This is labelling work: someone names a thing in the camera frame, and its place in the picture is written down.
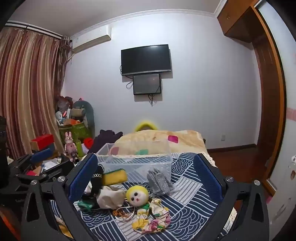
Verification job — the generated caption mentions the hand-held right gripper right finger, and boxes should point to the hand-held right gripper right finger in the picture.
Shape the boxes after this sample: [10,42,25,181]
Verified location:
[193,152,270,241]

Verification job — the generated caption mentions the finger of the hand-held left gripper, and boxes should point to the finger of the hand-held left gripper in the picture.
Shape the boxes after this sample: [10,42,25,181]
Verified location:
[14,159,75,184]
[9,148,53,176]

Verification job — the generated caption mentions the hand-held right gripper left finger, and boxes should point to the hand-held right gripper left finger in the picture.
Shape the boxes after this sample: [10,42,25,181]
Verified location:
[21,153,102,241]

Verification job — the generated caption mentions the black studded strap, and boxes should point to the black studded strap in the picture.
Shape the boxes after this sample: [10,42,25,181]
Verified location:
[89,163,104,200]

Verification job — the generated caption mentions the green ribbon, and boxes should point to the green ribbon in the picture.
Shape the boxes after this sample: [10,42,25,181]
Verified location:
[77,199,97,212]

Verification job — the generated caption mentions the yellow sponge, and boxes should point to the yellow sponge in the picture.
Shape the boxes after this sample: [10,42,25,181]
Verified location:
[102,169,128,186]

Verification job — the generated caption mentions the white cloth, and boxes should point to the white cloth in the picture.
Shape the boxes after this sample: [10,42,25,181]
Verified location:
[84,184,126,209]

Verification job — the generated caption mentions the grey fuzzy gloves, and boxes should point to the grey fuzzy gloves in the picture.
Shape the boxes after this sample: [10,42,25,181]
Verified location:
[147,167,181,195]

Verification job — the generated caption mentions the tan cord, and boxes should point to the tan cord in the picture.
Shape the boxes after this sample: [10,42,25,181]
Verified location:
[113,203,139,223]

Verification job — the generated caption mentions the clear plastic storage bin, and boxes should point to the clear plastic storage bin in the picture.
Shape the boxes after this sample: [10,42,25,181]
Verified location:
[95,139,173,183]

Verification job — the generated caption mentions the yellow-haired floral rag doll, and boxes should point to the yellow-haired floral rag doll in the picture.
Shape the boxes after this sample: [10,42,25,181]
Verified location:
[125,185,172,234]

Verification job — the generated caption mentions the clutter of papers and boxes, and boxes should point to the clutter of papers and boxes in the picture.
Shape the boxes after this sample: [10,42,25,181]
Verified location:
[25,149,70,176]

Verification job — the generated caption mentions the red box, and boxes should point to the red box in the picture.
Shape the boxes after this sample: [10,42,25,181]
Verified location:
[30,134,55,151]

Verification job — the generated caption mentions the white lace bed cover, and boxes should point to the white lace bed cover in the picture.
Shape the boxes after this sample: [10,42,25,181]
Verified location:
[201,152,219,168]

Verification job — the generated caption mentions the pink rabbit toy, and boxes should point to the pink rabbit toy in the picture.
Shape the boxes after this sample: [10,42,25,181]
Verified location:
[64,132,77,154]

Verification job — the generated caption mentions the green bottle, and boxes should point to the green bottle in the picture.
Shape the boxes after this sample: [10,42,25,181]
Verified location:
[76,140,84,160]

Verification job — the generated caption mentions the blue patterned bedsheet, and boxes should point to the blue patterned bedsheet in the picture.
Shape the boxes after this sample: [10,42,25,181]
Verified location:
[50,152,236,241]

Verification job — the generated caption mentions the beige blanket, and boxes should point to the beige blanket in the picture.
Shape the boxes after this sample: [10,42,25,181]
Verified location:
[113,130,206,158]

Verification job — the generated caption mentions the dark purple clothes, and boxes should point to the dark purple clothes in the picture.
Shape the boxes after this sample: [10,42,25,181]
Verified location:
[89,130,123,154]

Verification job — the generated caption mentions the pile of toys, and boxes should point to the pile of toys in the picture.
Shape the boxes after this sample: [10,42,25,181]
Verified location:
[55,95,77,127]

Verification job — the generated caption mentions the grey green plush toy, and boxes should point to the grey green plush toy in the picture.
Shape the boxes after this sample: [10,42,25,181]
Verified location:
[70,100,95,137]

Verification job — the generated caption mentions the striped brown curtain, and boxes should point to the striped brown curtain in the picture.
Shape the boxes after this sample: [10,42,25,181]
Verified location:
[0,28,71,160]

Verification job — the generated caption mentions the orange cloth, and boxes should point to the orange cloth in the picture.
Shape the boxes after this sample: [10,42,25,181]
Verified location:
[0,204,22,241]

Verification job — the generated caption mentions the yellow arched cushion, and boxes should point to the yellow arched cushion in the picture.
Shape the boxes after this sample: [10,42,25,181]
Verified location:
[135,120,159,132]

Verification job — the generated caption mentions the wooden door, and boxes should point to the wooden door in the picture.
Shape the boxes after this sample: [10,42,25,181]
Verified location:
[252,7,287,197]

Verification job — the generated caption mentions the white wardrobe door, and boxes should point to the white wardrobe door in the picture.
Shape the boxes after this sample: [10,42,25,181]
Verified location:
[264,2,296,232]

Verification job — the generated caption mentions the white air conditioner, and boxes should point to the white air conditioner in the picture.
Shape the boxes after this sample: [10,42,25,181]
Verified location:
[70,26,112,52]

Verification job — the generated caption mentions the wooden overhead cabinet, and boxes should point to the wooden overhead cabinet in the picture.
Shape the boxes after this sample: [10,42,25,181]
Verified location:
[217,0,260,43]

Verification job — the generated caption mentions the small black wall monitor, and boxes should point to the small black wall monitor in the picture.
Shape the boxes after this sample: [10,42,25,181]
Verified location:
[133,74,162,95]

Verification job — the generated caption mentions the white curtain rail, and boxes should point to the white curtain rail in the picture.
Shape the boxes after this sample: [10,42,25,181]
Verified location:
[5,20,64,37]

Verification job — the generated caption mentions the black wall television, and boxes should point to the black wall television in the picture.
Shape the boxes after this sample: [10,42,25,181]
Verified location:
[121,44,172,76]

